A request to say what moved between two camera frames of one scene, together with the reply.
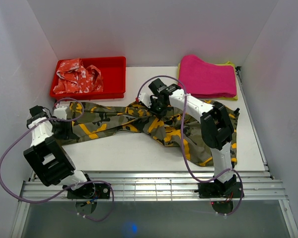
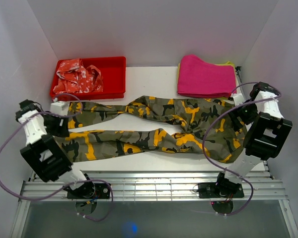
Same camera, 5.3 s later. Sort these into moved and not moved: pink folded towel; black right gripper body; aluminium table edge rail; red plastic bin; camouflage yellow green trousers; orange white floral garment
Moved: black right gripper body; camouflage yellow green trousers
Not moved: pink folded towel; red plastic bin; aluminium table edge rail; orange white floral garment
